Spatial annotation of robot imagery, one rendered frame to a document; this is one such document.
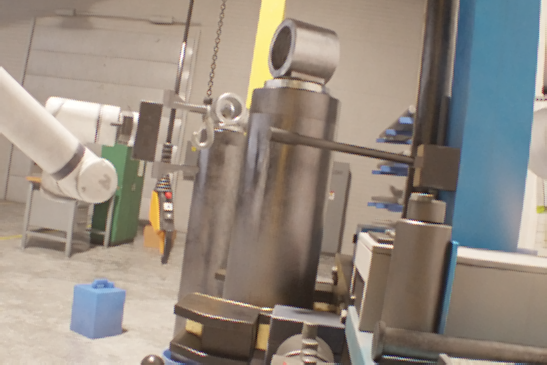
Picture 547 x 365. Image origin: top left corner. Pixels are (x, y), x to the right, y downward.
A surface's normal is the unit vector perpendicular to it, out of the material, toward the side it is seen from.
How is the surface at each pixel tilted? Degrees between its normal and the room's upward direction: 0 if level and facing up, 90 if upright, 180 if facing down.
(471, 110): 90
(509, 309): 90
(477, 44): 90
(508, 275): 90
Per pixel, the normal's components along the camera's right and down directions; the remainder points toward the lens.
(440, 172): -0.08, -0.04
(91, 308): -0.50, -0.10
